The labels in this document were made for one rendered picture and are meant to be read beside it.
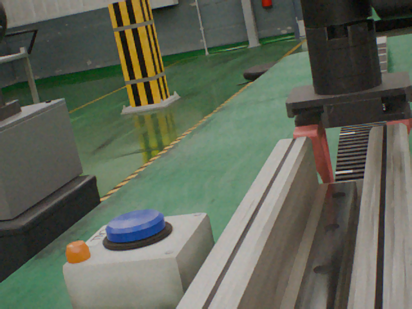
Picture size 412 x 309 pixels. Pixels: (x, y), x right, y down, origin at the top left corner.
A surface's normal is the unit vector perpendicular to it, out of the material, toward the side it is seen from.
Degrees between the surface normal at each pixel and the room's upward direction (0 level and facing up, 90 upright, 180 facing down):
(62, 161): 90
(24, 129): 90
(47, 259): 0
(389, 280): 0
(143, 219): 3
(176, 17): 90
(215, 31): 90
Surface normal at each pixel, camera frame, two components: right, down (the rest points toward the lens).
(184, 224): -0.20, -0.96
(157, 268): -0.26, 0.26
